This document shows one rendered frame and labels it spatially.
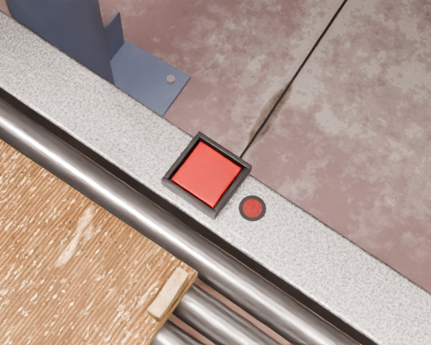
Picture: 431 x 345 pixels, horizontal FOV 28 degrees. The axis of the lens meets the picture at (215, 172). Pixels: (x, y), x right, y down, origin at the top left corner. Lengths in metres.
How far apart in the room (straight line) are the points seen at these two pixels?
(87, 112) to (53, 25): 0.60
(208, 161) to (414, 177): 1.11
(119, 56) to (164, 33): 0.13
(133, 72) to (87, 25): 0.43
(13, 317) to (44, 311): 0.03
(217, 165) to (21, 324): 0.28
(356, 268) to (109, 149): 0.32
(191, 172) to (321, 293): 0.20
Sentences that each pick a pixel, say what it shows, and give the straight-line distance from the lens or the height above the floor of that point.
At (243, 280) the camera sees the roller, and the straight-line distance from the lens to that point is 0.96.
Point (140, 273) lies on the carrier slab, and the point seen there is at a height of 0.94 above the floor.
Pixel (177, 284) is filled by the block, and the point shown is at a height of 0.96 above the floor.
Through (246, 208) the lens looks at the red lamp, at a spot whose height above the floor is 0.92.
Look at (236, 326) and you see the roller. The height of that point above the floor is 0.92.
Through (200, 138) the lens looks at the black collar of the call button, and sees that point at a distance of 1.01.
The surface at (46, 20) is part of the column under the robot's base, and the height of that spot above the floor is 0.49.
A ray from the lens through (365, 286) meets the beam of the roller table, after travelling 0.98.
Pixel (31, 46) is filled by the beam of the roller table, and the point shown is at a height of 0.91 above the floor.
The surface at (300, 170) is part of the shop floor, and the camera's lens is 2.01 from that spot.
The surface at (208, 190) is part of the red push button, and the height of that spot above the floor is 0.93.
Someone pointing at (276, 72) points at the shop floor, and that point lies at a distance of 2.11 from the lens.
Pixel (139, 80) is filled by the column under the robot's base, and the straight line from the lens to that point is 2.08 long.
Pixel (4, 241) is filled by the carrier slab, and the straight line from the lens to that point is 0.98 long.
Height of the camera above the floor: 1.85
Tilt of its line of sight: 68 degrees down
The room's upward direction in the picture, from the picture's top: 3 degrees clockwise
